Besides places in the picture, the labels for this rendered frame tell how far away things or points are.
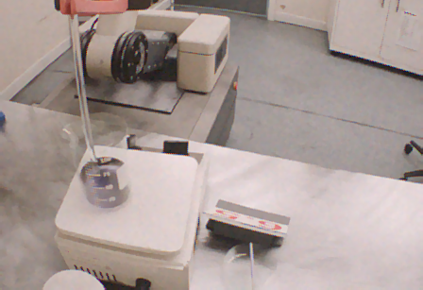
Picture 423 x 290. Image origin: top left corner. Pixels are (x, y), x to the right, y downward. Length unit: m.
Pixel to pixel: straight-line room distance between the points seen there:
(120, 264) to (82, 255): 0.04
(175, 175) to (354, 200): 0.25
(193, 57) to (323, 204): 0.92
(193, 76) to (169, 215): 1.04
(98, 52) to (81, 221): 0.85
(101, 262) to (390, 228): 0.35
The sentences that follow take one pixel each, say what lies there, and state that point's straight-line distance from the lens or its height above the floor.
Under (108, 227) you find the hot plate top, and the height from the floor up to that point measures 0.84.
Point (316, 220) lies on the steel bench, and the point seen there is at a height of 0.75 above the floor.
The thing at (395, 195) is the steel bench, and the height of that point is 0.75.
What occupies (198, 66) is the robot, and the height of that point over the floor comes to 0.48.
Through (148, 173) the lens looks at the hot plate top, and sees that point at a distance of 0.36.
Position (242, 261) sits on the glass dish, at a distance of 0.40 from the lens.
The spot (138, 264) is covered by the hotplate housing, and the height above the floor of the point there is 0.81.
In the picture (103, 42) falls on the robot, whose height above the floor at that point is 0.64.
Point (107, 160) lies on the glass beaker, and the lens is 0.29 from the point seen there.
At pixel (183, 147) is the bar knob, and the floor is 0.81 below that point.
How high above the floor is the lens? 1.09
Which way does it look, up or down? 37 degrees down
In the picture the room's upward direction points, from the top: 3 degrees clockwise
